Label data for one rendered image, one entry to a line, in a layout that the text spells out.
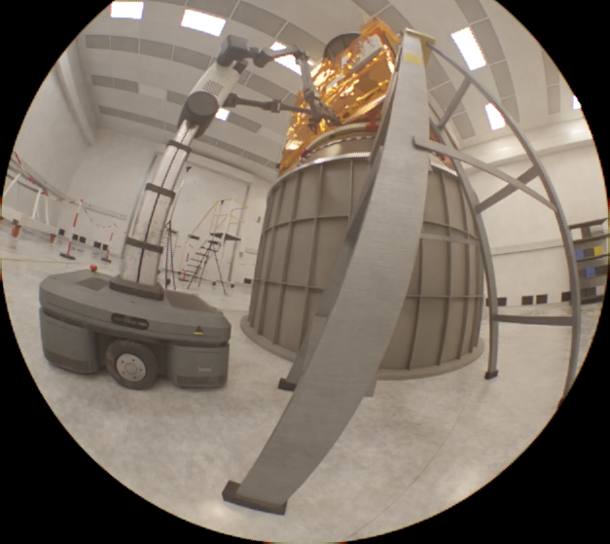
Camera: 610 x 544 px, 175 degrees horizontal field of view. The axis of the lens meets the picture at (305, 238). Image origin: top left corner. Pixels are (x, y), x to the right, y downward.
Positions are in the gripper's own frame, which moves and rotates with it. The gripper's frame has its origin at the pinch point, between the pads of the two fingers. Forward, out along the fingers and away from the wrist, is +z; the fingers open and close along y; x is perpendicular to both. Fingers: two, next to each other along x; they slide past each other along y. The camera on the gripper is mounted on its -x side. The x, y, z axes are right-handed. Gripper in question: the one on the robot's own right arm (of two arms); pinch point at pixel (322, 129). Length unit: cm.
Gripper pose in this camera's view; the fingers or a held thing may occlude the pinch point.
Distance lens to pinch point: 114.8
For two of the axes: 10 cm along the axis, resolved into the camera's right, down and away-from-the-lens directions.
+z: 2.5, 9.6, 1.2
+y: -6.8, 0.8, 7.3
